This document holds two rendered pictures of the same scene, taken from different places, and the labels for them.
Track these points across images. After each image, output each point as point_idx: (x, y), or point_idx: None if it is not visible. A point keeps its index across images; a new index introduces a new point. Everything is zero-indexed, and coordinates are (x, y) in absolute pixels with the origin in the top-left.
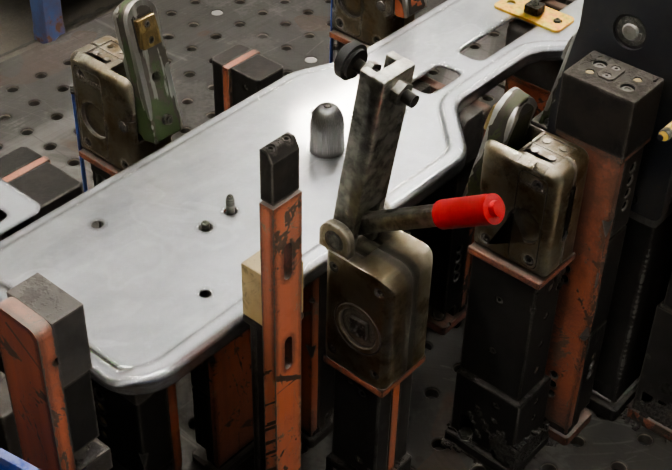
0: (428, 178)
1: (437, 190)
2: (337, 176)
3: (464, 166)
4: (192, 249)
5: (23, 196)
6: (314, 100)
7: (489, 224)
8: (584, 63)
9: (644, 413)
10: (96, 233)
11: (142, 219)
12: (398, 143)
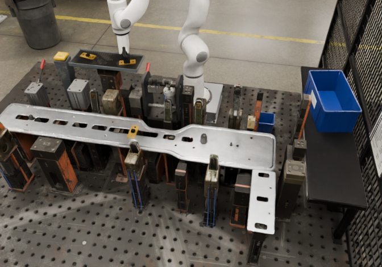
0: (202, 125)
1: None
2: (210, 136)
3: None
4: (244, 144)
5: (252, 173)
6: (190, 149)
7: None
8: (187, 93)
9: None
10: (251, 158)
11: (243, 154)
12: (194, 133)
